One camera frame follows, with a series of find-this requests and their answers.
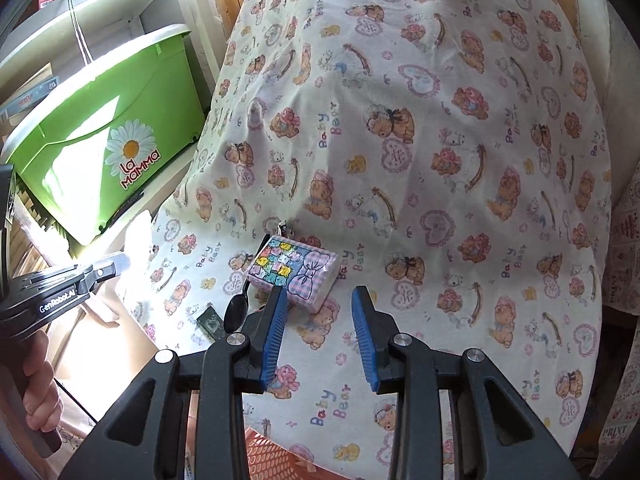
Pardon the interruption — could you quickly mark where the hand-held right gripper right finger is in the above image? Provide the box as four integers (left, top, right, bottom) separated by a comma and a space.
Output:
350, 285, 583, 480

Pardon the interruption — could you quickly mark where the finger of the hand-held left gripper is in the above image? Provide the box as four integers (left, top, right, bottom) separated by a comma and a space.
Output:
65, 266, 122, 295
20, 254, 132, 280

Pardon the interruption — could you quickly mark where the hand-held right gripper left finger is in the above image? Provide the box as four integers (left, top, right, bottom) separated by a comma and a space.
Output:
60, 282, 291, 480

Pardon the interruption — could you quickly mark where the black plastic spoon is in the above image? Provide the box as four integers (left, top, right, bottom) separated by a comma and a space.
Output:
223, 234, 271, 334

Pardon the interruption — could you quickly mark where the colourful bear tissue pack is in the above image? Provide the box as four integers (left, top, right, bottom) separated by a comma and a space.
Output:
245, 237, 342, 315

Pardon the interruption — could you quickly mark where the dark snack wrapper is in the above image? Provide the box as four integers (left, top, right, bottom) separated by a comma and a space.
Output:
196, 305, 227, 347

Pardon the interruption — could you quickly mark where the pink plastic mesh basket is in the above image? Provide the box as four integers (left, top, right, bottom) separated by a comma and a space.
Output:
244, 427, 401, 480

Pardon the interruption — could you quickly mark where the person's left hand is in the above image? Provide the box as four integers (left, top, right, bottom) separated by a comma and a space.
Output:
20, 330, 65, 433

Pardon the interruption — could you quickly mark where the green plastic storage bin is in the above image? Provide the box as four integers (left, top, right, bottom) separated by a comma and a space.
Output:
2, 24, 208, 247

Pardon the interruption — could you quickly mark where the bear printed cloth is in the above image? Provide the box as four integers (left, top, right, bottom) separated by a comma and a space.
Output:
116, 0, 613, 466

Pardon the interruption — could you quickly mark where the blue book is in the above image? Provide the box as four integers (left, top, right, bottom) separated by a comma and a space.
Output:
0, 76, 61, 116

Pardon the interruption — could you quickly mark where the white shelf unit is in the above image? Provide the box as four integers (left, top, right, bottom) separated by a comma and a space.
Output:
0, 0, 231, 261

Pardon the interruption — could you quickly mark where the pink red printed cloth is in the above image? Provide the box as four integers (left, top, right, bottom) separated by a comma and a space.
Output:
597, 160, 640, 461

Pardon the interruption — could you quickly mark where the white cabinet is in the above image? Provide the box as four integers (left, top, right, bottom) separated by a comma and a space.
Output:
570, 0, 640, 126

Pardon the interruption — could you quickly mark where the white hanging cord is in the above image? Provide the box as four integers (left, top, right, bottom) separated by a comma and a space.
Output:
67, 0, 96, 68

